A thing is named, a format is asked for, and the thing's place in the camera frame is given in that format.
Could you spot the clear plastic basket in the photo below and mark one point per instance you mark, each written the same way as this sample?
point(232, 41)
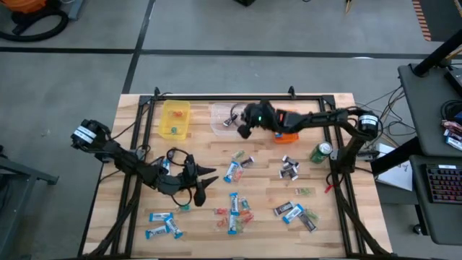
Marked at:
point(218, 119)

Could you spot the black slanted pole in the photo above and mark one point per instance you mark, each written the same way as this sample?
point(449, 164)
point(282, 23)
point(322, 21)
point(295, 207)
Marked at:
point(436, 54)

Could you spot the grey metal leg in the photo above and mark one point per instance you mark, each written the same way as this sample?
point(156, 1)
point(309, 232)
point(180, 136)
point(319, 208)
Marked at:
point(76, 9)

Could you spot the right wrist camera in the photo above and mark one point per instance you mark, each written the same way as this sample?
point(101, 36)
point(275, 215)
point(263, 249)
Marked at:
point(244, 131)

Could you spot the backlit black keyboard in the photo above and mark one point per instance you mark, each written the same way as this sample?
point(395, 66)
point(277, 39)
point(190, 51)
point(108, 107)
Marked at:
point(445, 184)

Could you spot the teal candy clear wrapper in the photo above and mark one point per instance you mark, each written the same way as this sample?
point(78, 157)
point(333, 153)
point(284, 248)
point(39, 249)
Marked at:
point(244, 204)
point(185, 207)

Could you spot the green candy clear wrapper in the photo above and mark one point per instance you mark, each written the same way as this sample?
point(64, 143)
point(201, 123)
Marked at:
point(240, 227)
point(313, 215)
point(303, 191)
point(173, 130)
point(238, 155)

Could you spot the orange plastic basket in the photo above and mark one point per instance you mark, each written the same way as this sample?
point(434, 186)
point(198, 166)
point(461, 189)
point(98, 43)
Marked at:
point(288, 139)

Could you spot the black caster wheel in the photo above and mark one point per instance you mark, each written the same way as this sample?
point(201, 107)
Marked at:
point(417, 229)

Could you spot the red candy pack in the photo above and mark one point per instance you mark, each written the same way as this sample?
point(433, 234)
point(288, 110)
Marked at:
point(451, 126)

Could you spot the red candy clear wrapper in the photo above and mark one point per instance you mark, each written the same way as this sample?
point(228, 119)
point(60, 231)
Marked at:
point(220, 211)
point(249, 219)

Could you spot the grey side table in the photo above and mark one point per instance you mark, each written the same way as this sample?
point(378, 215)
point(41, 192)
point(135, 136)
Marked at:
point(29, 172)

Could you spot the orange candy clear wrapper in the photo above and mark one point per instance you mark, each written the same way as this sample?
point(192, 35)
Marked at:
point(239, 176)
point(222, 223)
point(177, 114)
point(244, 213)

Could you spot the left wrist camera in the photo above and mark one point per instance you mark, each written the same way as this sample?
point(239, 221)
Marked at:
point(199, 198)

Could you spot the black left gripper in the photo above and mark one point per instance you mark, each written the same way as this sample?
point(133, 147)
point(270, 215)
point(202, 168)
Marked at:
point(180, 178)

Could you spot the yellow plastic basket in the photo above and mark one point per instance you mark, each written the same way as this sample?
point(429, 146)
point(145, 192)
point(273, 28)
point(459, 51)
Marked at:
point(182, 124)

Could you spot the black diagonal beam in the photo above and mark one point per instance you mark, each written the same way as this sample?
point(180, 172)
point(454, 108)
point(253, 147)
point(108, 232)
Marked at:
point(393, 159)

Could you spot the grey desk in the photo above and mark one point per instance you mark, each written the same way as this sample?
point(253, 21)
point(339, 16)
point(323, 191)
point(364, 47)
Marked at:
point(440, 224)
point(422, 108)

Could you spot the black aluminium table frame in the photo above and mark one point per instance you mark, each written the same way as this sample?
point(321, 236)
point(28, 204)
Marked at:
point(234, 98)

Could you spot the green soda can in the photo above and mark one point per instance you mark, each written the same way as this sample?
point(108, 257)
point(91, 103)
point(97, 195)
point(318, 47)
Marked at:
point(319, 153)

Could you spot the black stand base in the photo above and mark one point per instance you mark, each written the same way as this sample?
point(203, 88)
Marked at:
point(245, 2)

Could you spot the orange shop vacuum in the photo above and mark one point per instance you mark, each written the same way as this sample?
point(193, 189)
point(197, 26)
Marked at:
point(27, 5)

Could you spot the black mat striped edge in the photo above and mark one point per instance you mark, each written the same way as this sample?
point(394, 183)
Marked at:
point(444, 21)

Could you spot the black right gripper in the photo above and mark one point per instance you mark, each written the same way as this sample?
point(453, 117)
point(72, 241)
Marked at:
point(258, 115)

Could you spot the blue white candy bar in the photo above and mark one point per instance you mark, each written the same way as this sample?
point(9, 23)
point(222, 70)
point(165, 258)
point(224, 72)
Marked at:
point(157, 232)
point(293, 213)
point(232, 225)
point(454, 134)
point(231, 171)
point(173, 227)
point(279, 136)
point(166, 166)
point(234, 203)
point(160, 216)
point(454, 143)

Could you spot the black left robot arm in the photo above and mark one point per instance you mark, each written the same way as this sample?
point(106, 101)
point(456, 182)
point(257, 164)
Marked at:
point(126, 162)

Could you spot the thin wooden pole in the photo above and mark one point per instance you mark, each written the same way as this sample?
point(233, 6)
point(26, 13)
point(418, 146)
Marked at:
point(348, 5)

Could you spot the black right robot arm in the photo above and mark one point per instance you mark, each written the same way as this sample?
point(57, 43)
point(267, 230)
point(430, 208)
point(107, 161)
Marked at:
point(317, 119)

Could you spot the white paper sheet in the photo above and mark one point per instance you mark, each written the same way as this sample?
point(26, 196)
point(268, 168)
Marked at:
point(397, 177)

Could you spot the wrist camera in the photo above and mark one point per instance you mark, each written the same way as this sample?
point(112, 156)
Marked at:
point(199, 198)
point(244, 131)

